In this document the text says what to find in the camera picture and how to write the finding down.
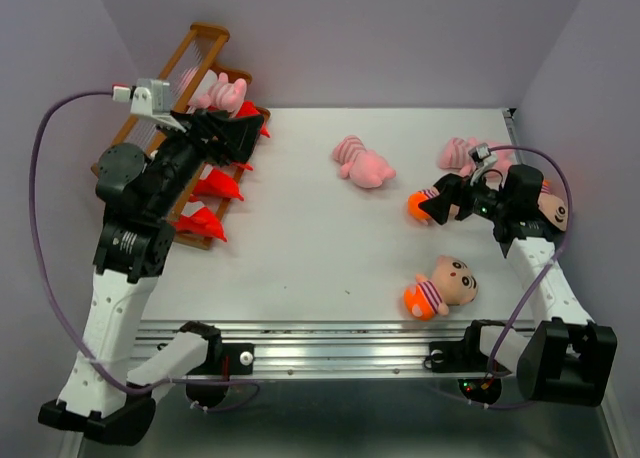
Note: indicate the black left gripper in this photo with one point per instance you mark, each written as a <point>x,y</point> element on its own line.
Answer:
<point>238,136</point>

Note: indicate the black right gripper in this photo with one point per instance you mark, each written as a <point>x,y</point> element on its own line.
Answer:
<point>454,190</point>

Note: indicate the red shark plush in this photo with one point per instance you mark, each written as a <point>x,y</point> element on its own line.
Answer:
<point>240,165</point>
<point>197,218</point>
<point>215,183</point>
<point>249,109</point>

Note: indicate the pink striped pig plush front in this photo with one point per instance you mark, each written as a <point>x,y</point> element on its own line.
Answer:
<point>217,91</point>

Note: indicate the pink striped pig plush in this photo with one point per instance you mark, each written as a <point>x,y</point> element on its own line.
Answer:
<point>455,156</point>
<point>217,91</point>
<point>363,166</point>

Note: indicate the pink striped pig plush back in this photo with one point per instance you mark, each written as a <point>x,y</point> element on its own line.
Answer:
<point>363,166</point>

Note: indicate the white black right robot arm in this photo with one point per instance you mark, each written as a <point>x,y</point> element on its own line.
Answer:
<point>545,298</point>

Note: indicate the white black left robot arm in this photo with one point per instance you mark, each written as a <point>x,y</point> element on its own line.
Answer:
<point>103,398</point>

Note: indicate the wooden tiered shelf rack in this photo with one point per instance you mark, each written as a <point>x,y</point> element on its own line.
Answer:
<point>200,68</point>

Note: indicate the pink striped pig plush right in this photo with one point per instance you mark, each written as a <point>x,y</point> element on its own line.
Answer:
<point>455,156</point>

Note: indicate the boy doll orange pants middle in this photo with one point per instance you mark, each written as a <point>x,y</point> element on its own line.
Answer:
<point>414,201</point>

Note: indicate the boy doll orange pants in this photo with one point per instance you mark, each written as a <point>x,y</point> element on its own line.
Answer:
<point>552,207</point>
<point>414,201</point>
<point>451,284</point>

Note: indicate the boy doll orange pants front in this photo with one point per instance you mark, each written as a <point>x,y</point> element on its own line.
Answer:
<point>451,284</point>

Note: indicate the boy doll orange pants right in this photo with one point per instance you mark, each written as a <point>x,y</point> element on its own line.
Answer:
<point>552,207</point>

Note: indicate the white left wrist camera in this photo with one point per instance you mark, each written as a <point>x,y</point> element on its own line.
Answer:
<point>149,99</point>

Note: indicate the aluminium front mounting rail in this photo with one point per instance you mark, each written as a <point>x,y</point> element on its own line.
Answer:
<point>345,350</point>

